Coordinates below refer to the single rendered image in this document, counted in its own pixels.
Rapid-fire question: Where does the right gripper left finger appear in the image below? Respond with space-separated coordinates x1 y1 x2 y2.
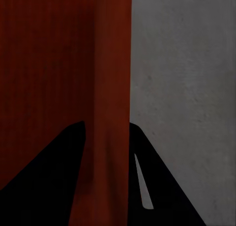
0 121 86 226

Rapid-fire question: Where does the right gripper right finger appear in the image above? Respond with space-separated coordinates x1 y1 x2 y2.
128 122 206 226

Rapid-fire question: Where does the storage box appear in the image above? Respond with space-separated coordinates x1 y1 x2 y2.
0 0 132 226

